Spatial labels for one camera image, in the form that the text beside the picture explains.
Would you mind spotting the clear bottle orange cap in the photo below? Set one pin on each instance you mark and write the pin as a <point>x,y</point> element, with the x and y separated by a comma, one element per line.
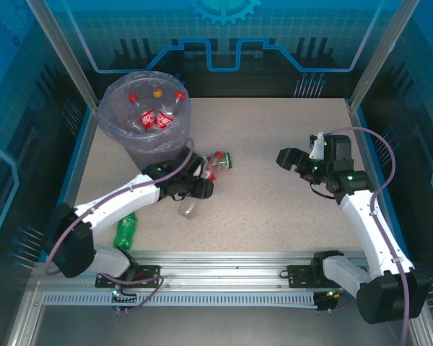
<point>157,93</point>

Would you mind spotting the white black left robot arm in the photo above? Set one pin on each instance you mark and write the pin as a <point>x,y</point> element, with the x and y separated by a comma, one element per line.
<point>122,198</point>

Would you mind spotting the grey round waste bin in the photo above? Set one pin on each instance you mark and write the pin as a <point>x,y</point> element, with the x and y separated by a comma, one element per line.
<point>155,151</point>

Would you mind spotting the clear plastic bin liner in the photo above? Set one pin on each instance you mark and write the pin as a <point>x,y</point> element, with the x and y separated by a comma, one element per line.
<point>108,119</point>

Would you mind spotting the bottle with red green label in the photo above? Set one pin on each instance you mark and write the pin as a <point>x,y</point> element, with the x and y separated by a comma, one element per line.
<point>223,161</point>

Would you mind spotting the green plastic bottle yellow cap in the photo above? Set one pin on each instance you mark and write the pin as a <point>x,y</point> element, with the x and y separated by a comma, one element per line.
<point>124,234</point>

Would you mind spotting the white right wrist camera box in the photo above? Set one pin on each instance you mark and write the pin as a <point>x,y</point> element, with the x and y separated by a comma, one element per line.
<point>317,147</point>

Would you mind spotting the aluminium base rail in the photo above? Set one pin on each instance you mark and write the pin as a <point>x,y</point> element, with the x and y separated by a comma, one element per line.
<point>220,266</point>

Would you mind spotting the aluminium frame post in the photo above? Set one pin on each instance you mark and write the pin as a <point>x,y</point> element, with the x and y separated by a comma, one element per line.
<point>63,50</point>
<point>382,50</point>

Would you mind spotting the aluminium side rail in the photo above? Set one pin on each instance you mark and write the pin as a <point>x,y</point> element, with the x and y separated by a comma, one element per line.
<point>424,331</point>
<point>29,306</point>

